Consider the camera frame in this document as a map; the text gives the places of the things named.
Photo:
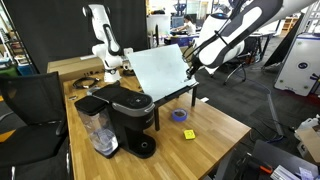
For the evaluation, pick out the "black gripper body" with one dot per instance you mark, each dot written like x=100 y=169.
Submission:
x=195 y=65

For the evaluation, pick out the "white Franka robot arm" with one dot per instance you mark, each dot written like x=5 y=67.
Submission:
x=246 y=30

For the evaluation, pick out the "white idle robot arm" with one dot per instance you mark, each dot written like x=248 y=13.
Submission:
x=105 y=36

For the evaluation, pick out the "white whiteboard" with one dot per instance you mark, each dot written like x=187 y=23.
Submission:
x=156 y=71

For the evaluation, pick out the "black riser stand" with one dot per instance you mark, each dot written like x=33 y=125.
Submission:
x=173 y=95

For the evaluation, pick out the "blue storage box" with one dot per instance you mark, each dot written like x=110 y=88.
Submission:
x=180 y=40

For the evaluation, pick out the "person in white shirt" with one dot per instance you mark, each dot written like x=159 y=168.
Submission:
x=190 y=26

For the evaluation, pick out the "blue tape roll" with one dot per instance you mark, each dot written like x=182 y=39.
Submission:
x=174 y=115

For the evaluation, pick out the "black swivel chair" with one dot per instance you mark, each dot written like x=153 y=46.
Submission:
x=238 y=68

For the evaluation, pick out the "computer monitor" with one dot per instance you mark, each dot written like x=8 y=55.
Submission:
x=177 y=22

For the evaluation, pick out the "yellow smiley face block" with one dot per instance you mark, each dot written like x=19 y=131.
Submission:
x=189 y=134

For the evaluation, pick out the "black coffee machine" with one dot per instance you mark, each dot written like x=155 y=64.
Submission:
x=133 y=116

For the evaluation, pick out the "white cabinet with round logo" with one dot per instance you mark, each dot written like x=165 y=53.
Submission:
x=300 y=66

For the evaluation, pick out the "clear water tank black lid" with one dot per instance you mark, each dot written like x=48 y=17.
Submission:
x=98 y=130

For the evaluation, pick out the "long cardboard box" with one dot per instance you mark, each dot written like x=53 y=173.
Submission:
x=73 y=66

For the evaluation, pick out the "small dark table item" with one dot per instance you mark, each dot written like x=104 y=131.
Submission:
x=72 y=97

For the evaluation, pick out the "black case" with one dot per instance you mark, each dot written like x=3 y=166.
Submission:
x=283 y=160

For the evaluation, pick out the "white spray bottle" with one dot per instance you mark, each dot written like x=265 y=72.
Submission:
x=308 y=124

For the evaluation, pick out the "open cardboard flap box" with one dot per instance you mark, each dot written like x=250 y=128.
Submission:
x=310 y=143

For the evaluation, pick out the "black mesh office chair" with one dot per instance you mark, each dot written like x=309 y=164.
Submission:
x=30 y=126

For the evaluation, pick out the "white pedestal cabinet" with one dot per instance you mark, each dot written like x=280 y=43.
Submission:
x=158 y=28

